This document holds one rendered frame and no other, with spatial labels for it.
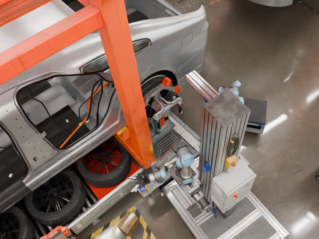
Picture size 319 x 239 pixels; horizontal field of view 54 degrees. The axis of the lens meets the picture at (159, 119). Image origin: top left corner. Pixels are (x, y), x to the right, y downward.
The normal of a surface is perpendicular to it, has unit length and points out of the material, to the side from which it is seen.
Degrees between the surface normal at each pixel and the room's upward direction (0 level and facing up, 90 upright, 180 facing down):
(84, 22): 90
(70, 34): 90
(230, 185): 0
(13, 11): 0
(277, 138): 0
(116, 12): 90
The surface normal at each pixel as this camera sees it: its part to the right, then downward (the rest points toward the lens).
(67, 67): 0.42, -0.05
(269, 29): -0.08, -0.57
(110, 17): 0.64, 0.60
